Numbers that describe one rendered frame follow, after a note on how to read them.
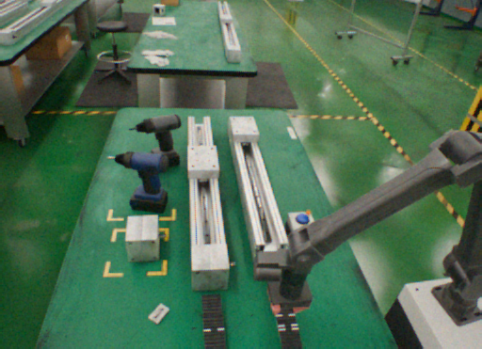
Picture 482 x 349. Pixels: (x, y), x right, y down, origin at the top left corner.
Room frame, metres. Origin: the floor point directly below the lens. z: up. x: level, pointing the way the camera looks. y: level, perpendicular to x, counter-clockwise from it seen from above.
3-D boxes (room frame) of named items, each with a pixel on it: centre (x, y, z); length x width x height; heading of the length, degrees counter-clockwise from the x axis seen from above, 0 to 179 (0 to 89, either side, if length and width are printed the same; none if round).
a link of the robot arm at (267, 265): (0.53, -0.11, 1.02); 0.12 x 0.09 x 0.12; 94
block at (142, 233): (0.72, 0.26, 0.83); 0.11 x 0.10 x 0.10; 103
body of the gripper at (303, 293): (0.53, -0.15, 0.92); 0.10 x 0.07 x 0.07; 102
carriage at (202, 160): (1.07, 0.15, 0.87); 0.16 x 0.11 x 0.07; 11
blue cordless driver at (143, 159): (0.92, 0.34, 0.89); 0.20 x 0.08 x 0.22; 88
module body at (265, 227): (1.11, -0.04, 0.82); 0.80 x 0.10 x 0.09; 11
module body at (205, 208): (1.07, 0.15, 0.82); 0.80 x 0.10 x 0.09; 11
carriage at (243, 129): (1.36, 0.01, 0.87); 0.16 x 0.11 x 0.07; 11
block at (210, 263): (0.64, 0.05, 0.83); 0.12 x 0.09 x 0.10; 101
